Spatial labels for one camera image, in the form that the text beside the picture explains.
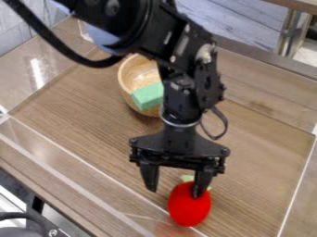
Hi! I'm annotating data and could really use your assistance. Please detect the wooden bowl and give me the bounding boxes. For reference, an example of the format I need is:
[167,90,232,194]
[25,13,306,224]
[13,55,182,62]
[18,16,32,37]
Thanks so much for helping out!
[116,54,160,118]

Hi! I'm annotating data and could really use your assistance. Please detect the clear acrylic tray wall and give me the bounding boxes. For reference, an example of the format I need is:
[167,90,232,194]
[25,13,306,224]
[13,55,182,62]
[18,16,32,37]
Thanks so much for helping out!
[0,112,207,237]

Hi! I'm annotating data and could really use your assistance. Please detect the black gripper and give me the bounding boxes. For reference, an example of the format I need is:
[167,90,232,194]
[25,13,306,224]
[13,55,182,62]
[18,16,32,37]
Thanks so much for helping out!
[128,119,230,198]

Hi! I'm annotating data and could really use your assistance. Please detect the green foam block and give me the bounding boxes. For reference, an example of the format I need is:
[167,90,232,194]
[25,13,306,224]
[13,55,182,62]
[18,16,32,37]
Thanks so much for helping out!
[131,82,163,110]

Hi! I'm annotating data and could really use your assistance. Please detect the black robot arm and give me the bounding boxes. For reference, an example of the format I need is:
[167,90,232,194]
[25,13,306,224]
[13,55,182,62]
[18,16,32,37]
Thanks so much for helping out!
[51,0,230,197]

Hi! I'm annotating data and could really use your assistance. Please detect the black cable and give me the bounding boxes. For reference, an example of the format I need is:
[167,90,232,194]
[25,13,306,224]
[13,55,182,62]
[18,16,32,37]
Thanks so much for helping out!
[1,0,125,69]

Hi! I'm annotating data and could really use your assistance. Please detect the clear acrylic corner stand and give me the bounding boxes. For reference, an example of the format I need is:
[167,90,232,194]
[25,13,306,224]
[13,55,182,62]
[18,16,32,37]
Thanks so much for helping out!
[77,20,93,43]

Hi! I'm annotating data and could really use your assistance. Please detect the red plush fruit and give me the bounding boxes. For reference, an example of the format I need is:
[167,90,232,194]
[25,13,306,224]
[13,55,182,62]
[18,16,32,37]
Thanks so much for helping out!
[167,175,212,227]

